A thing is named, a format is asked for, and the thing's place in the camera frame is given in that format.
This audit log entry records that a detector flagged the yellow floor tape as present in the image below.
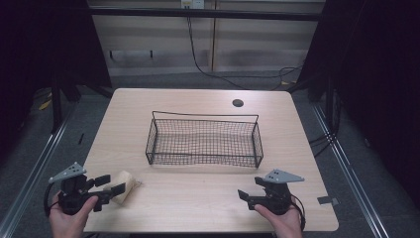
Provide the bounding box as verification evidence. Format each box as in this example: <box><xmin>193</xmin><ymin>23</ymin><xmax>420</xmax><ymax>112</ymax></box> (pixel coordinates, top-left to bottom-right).
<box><xmin>38</xmin><ymin>98</ymin><xmax>53</xmax><ymax>112</ymax></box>

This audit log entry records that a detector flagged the black horizontal frame bar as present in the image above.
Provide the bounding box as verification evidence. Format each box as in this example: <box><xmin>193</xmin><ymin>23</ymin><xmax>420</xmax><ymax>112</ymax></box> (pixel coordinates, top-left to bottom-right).
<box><xmin>88</xmin><ymin>7</ymin><xmax>327</xmax><ymax>22</ymax></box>

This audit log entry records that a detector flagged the beige bread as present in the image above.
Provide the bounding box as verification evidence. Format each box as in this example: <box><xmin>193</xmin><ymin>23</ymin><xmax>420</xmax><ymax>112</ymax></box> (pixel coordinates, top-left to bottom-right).
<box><xmin>103</xmin><ymin>170</ymin><xmax>144</xmax><ymax>206</ymax></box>

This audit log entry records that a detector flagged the white wall power outlet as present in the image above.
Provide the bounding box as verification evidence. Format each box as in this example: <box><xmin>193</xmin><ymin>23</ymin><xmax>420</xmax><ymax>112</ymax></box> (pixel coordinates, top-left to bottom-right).
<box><xmin>180</xmin><ymin>0</ymin><xmax>206</xmax><ymax>10</ymax></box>

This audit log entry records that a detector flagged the silver metal floor rail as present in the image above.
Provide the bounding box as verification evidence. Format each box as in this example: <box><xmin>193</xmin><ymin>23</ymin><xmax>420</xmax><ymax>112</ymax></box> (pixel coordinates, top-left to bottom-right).
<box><xmin>311</xmin><ymin>102</ymin><xmax>391</xmax><ymax>238</ymax></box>
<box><xmin>0</xmin><ymin>107</ymin><xmax>77</xmax><ymax>238</ymax></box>

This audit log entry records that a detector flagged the person's right hand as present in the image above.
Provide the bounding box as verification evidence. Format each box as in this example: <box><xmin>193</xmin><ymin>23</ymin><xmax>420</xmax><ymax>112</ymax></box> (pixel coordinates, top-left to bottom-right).
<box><xmin>254</xmin><ymin>197</ymin><xmax>304</xmax><ymax>238</ymax></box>

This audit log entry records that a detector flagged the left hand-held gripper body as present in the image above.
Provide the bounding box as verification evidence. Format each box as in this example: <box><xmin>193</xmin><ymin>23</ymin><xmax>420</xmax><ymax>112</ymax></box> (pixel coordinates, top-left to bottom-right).
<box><xmin>48</xmin><ymin>161</ymin><xmax>112</xmax><ymax>216</ymax></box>

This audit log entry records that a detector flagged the right hand-held gripper black cable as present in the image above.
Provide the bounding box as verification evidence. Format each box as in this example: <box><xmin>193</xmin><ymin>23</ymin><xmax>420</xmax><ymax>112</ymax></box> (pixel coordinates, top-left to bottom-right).
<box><xmin>289</xmin><ymin>193</ymin><xmax>307</xmax><ymax>232</ymax></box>

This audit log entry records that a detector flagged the black curtain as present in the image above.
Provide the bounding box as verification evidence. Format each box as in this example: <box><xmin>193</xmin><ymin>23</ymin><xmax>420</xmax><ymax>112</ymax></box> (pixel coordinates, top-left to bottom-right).
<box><xmin>296</xmin><ymin>0</ymin><xmax>420</xmax><ymax>202</ymax></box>
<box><xmin>0</xmin><ymin>0</ymin><xmax>113</xmax><ymax>163</ymax></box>

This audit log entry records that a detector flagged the long black wall cable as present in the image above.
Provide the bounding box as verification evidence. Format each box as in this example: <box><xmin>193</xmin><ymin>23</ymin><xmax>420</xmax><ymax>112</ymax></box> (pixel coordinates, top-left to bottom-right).
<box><xmin>185</xmin><ymin>15</ymin><xmax>304</xmax><ymax>91</ymax></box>

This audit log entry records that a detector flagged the hand-held gripper black cable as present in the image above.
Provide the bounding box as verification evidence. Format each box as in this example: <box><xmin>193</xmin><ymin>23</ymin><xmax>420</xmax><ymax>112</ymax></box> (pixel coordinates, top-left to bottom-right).
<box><xmin>43</xmin><ymin>182</ymin><xmax>59</xmax><ymax>218</ymax></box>
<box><xmin>289</xmin><ymin>193</ymin><xmax>307</xmax><ymax>232</ymax></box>

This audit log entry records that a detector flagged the black metal stand post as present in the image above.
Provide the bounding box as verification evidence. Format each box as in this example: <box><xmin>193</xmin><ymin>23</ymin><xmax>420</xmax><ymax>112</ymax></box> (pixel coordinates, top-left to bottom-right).
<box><xmin>50</xmin><ymin>76</ymin><xmax>64</xmax><ymax>134</ymax></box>

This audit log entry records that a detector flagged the black floor cable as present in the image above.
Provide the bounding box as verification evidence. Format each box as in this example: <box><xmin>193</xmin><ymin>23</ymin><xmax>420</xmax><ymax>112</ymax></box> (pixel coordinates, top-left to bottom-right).
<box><xmin>312</xmin><ymin>137</ymin><xmax>339</xmax><ymax>159</ymax></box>
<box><xmin>308</xmin><ymin>131</ymin><xmax>337</xmax><ymax>146</ymax></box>

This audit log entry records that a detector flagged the grey tape strip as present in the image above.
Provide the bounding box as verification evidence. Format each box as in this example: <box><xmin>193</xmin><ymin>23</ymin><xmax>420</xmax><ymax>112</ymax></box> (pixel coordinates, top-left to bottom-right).
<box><xmin>316</xmin><ymin>195</ymin><xmax>341</xmax><ymax>206</ymax></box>

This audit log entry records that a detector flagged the person's left hand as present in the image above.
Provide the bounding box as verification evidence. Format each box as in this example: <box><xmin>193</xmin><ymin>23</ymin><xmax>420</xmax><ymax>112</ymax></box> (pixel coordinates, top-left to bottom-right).
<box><xmin>48</xmin><ymin>193</ymin><xmax>100</xmax><ymax>238</ymax></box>

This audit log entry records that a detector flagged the black wire mesh basket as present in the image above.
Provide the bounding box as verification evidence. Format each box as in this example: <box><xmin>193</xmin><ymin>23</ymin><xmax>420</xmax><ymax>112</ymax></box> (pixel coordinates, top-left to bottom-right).
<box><xmin>145</xmin><ymin>110</ymin><xmax>264</xmax><ymax>170</ymax></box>

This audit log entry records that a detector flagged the left hand-held gripper black cable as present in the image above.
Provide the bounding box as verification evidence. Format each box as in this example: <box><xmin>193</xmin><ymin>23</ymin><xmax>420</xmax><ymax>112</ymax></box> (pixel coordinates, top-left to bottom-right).
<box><xmin>43</xmin><ymin>182</ymin><xmax>59</xmax><ymax>218</ymax></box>

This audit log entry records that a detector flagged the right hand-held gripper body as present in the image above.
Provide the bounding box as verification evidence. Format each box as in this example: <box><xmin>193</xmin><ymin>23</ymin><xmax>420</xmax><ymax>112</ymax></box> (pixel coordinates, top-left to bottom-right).
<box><xmin>247</xmin><ymin>169</ymin><xmax>306</xmax><ymax>216</ymax></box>

